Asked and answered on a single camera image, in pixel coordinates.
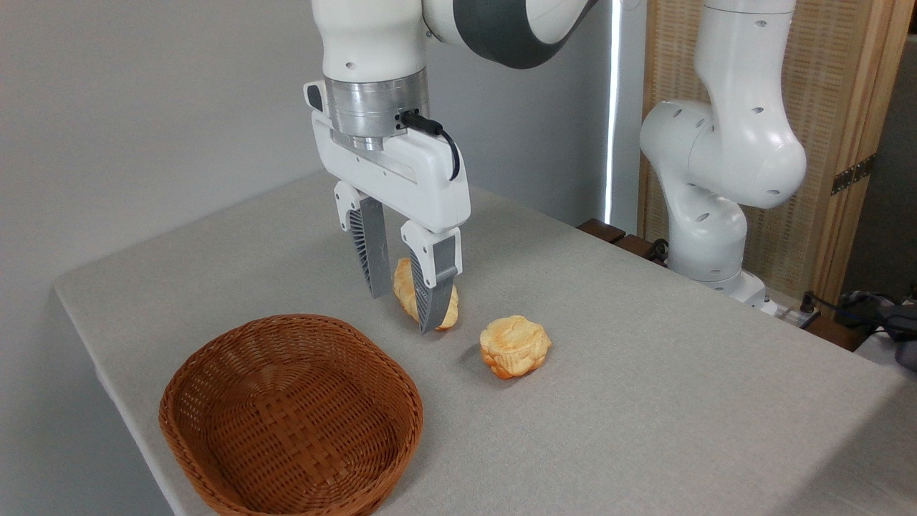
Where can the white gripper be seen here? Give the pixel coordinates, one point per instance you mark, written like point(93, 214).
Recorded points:
point(423, 179)

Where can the long braided bread loaf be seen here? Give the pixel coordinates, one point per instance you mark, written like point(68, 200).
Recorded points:
point(402, 287)

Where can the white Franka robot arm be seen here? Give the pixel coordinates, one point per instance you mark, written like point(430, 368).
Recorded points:
point(731, 143)

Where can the round golden bread bun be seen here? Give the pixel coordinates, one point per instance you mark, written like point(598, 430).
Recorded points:
point(514, 345)

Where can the brown woven wicker basket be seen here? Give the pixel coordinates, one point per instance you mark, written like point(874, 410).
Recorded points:
point(286, 423)

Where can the metal screen hinge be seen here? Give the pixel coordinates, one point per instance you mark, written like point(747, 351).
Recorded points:
point(852, 174)

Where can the rattan wooden folding screen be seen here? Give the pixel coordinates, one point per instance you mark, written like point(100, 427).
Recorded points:
point(824, 72)

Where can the dark grey bag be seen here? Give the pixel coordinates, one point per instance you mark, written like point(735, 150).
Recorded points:
point(903, 337)

